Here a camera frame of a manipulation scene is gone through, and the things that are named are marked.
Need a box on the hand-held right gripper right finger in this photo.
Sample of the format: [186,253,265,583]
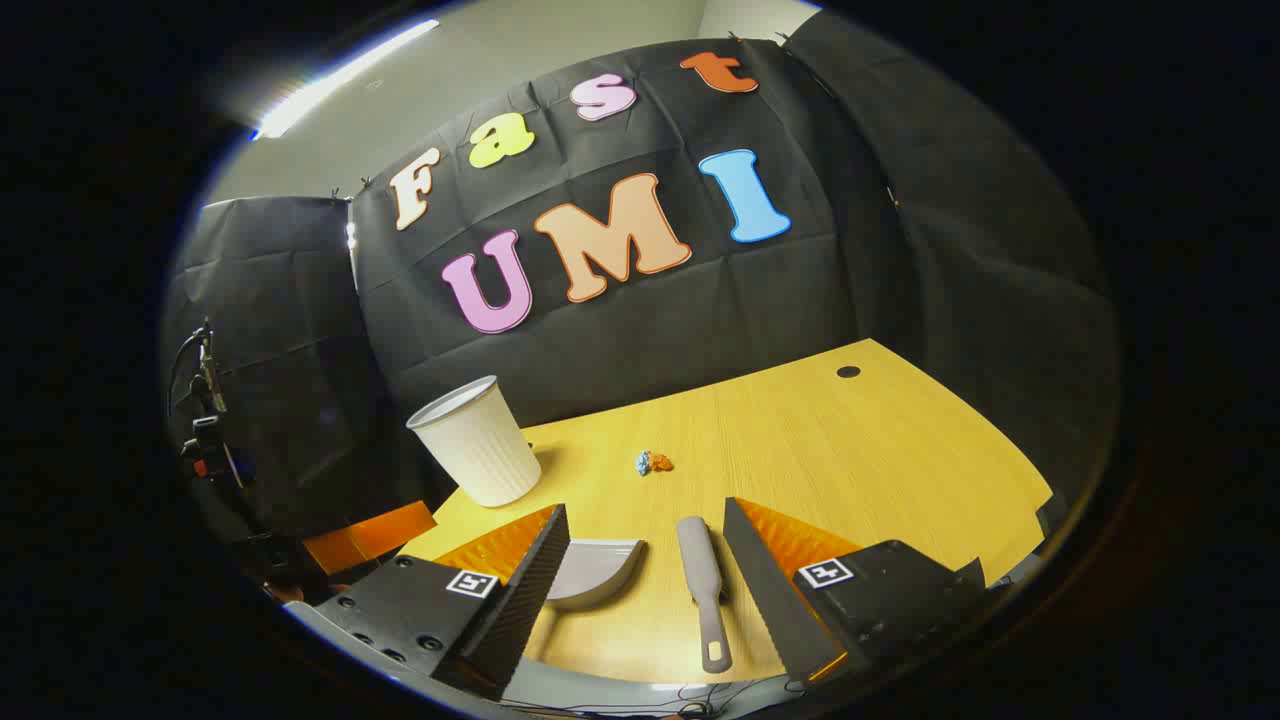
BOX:
[722,497,991,691]

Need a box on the black backdrop cloth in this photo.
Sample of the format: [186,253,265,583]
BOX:
[160,10,1121,561]

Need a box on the wooden desktop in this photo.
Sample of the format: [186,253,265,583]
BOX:
[400,338,1054,686]

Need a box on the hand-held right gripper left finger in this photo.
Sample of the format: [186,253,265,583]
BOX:
[312,503,571,701]

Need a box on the grey plastic dustpan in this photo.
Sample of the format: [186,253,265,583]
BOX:
[545,538,646,611]

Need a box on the ceiling light strip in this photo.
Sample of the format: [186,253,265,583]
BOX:
[250,18,441,141]

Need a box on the white ribbed garbage bin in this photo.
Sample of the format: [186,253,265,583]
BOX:
[406,375,542,509]

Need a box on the small grey broom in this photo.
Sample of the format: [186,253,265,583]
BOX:
[677,515,734,675]

